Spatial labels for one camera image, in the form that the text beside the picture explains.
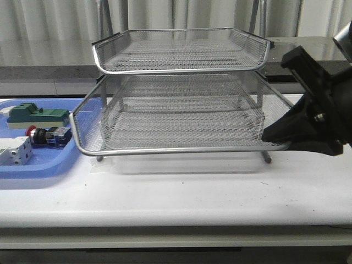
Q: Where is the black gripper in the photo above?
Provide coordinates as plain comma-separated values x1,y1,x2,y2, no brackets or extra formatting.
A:
262,46,351,156

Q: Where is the red emergency stop button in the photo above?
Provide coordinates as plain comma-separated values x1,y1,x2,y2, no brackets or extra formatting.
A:
25,125,72,149

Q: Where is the silver mesh top tray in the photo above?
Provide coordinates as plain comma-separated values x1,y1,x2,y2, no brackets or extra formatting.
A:
92,27,274,75

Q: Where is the clear tape patch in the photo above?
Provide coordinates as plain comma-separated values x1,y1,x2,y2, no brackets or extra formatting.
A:
89,156,114,173

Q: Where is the blue plastic tray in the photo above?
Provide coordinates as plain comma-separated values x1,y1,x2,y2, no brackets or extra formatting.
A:
0,98,103,180

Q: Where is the green terminal block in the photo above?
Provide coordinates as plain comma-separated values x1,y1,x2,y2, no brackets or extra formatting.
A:
7,103,69,129

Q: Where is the white component in tray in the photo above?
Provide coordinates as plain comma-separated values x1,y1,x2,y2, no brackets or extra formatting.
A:
0,106,15,118

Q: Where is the grey metal rack frame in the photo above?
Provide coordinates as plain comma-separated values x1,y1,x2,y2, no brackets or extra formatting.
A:
96,0,272,164

